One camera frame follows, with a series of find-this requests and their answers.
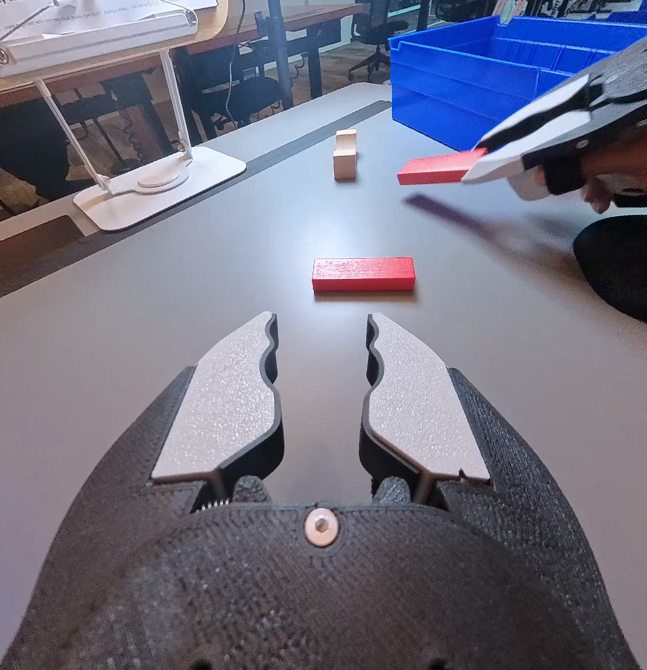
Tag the blue plastic bin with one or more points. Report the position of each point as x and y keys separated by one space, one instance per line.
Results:
x=449 y=94

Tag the printed instruction sheet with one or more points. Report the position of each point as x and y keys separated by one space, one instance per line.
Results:
x=20 y=13

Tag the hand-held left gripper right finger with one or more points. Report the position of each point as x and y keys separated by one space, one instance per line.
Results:
x=422 y=418

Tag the wooden desk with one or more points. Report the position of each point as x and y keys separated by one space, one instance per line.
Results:
x=302 y=18

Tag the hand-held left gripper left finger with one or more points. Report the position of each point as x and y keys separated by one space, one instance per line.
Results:
x=218 y=418

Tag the red wooden plank block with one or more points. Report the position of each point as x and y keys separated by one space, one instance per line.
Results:
x=438 y=167
x=362 y=272

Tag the white document stand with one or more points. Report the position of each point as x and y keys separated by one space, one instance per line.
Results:
x=198 y=172

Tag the natural wood arch block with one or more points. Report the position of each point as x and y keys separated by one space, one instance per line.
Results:
x=344 y=162

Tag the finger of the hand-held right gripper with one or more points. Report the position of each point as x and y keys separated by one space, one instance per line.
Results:
x=543 y=110
x=511 y=157

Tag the black office chair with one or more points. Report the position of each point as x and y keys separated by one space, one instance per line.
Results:
x=378 y=31
x=250 y=94

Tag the black mesh wrist rest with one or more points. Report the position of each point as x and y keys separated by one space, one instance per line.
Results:
x=627 y=267

